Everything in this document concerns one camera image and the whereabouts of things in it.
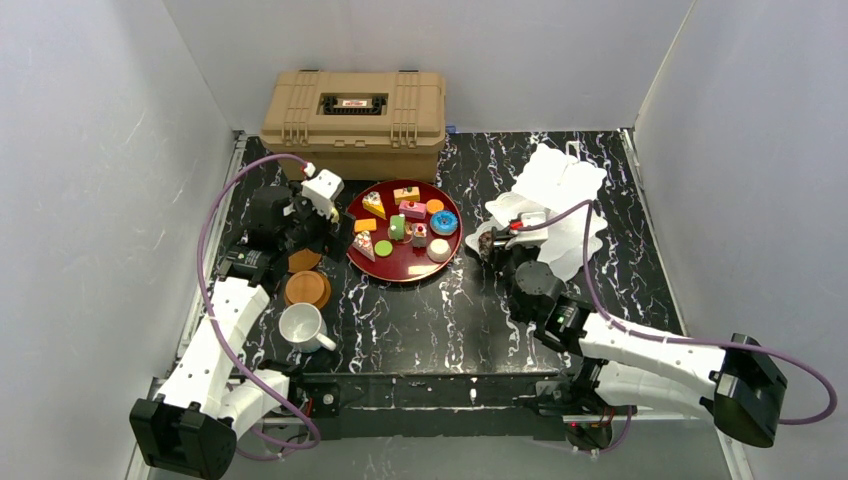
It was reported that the yellow triangular cake slice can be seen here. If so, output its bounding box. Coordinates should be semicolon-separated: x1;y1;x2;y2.
362;190;387;220

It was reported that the yellow rectangular cake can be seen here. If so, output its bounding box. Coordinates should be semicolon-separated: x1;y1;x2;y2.
393;186;421;205

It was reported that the tan plastic toolbox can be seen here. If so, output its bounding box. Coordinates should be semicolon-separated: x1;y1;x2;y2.
259;70;447;183

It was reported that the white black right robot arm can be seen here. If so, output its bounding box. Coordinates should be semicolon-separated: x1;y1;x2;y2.
480;229;788;448

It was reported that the chocolate donut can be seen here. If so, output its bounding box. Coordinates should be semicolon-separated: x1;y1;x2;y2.
477;227;497;263

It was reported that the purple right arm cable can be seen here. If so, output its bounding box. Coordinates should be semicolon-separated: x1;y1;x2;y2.
510;199;839;427

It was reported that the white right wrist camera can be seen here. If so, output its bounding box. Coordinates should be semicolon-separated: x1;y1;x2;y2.
506;211;548;249

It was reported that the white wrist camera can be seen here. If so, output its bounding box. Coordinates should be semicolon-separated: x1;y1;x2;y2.
506;211;548;249
301;162;344;219

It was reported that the orange round cookie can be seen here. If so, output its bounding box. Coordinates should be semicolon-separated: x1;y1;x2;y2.
426;199;445;215

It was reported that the white triangular cake slice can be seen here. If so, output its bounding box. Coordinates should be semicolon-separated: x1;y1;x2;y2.
352;230;376;262

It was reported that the orange square cake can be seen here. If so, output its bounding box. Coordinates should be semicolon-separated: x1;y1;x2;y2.
354;218;378;233

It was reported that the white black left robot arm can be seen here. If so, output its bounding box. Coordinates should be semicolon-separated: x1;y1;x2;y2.
129;176;353;479

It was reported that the light wooden coaster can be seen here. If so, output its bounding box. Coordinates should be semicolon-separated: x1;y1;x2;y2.
284;270;332;309

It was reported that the round red tray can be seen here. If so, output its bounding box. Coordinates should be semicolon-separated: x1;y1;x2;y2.
344;179;462;283

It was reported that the blue frosted donut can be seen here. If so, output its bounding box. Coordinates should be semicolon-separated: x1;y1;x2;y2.
430;210;460;237

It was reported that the pink rectangular cake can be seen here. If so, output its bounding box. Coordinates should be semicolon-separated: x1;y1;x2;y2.
398;200;428;220

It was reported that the green round macaron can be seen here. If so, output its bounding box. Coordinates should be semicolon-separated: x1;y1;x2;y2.
374;240;394;258

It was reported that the white mug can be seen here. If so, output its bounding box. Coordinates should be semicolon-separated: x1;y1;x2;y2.
279;303;337;353

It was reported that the white round cake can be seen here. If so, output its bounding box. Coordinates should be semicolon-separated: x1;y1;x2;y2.
427;238;452;264

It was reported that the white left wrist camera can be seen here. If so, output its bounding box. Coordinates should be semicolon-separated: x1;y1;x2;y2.
301;162;344;219

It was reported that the brown wooden coaster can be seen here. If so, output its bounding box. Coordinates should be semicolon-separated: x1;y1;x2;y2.
288;249;322;274

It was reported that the white three-tier cake stand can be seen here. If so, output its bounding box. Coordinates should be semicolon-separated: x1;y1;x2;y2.
465;144;608;282

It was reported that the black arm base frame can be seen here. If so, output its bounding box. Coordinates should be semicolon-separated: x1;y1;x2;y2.
287;372;636;450

